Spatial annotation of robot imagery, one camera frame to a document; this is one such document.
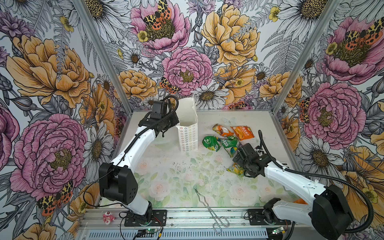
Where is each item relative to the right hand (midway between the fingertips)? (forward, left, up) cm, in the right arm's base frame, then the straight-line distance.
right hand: (241, 167), depth 85 cm
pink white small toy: (-22, +67, -2) cm, 71 cm away
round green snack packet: (+18, +16, 0) cm, 24 cm away
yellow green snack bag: (-1, +3, +1) cm, 3 cm away
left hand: (+19, +35, +17) cm, 43 cm away
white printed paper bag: (+15, +29, +21) cm, 39 cm away
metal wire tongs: (-24, +12, -7) cm, 28 cm away
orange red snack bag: (+27, -8, -3) cm, 28 cm away
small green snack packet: (+14, +3, +1) cm, 15 cm away
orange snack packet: (+26, +7, +1) cm, 27 cm away
